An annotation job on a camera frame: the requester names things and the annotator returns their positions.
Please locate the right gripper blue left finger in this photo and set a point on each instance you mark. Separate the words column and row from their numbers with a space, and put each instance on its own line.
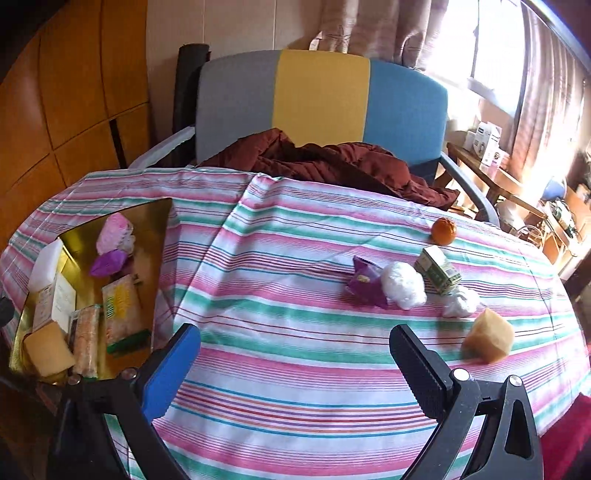
column 148, row 396

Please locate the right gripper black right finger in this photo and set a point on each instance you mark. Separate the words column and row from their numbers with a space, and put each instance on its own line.
column 507, row 447

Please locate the white plastic bag ball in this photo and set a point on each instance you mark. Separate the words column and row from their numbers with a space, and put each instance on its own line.
column 461, row 302

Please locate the green yellow snack packet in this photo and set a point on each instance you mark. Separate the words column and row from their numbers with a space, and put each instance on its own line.
column 125, row 329

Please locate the oat bar clear packet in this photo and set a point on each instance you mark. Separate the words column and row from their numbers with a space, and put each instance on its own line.
column 84, row 333

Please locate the yellow sponge on table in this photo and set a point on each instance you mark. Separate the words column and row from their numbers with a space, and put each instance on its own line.
column 490, row 338

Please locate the gold metal tray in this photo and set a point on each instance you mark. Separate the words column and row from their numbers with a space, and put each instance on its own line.
column 149, row 228

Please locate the yellow sponge in tray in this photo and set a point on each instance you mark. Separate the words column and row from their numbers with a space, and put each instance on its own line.
column 48, row 351

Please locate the white printed carton box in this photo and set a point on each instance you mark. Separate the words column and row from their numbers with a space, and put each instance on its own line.
column 55, row 303

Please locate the purple packet in tray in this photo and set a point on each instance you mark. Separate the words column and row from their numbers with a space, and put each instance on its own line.
column 108, row 264

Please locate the pink hair roller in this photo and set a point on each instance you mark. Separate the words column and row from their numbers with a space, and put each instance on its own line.
column 116, row 234

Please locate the green white small carton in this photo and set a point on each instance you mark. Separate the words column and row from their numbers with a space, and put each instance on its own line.
column 435, row 267

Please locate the purple packet on table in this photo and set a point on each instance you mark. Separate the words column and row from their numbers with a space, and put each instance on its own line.
column 366, row 283

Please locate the striped pink green tablecloth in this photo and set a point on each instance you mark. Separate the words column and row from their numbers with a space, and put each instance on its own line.
column 294, row 378

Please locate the orange tangerine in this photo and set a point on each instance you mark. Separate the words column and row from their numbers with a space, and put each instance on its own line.
column 443, row 231

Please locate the wooden side table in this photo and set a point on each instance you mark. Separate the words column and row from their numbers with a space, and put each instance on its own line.
column 562, row 248

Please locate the white boxes on side table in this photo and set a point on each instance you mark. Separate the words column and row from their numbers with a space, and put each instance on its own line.
column 484, row 143

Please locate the orange wooden wardrobe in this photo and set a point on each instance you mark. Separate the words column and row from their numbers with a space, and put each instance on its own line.
column 75, row 101

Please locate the dark red blanket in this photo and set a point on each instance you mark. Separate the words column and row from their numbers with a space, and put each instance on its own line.
column 354, row 165

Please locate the black rolled mat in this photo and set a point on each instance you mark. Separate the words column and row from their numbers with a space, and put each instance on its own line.
column 190, row 60

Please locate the grey yellow blue chair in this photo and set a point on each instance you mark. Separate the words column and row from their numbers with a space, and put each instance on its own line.
column 325, row 98

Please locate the beige patterned curtain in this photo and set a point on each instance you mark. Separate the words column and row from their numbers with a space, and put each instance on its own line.
column 397, row 31

